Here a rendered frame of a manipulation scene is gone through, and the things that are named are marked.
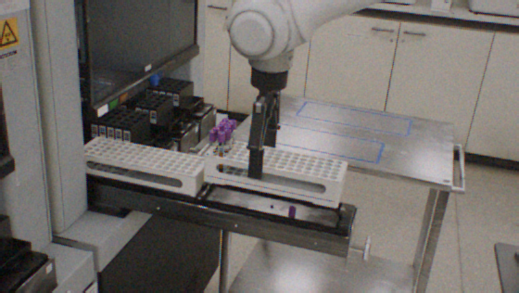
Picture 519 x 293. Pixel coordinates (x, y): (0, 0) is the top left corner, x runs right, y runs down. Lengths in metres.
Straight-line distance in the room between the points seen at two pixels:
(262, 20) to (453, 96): 2.72
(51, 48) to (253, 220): 0.53
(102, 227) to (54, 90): 0.33
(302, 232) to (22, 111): 0.59
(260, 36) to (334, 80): 2.66
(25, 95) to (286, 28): 0.49
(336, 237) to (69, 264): 0.54
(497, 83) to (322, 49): 1.02
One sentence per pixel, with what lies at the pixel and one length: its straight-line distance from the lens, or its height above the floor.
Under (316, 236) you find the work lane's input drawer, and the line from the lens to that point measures 1.18.
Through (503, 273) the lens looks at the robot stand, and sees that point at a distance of 1.40.
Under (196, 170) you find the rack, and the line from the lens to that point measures 1.25.
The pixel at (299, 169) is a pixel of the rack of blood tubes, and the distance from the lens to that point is 1.16.
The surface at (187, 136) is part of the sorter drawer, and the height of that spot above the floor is 0.80.
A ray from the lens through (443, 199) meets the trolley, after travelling 1.47.
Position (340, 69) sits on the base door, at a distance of 3.49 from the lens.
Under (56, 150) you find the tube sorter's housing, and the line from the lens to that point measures 1.19.
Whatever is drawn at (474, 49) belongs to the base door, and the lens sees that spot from 3.44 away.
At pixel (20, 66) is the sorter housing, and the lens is 1.07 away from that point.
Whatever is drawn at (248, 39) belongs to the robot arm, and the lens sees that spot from 0.88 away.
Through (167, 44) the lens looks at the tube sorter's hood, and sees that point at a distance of 1.56.
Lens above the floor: 1.44
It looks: 25 degrees down
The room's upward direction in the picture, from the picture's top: 5 degrees clockwise
